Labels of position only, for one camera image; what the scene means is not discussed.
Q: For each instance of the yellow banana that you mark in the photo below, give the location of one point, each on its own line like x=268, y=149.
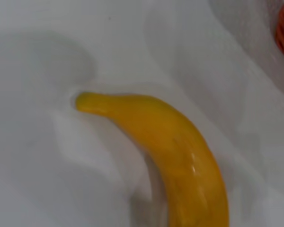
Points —
x=170, y=142

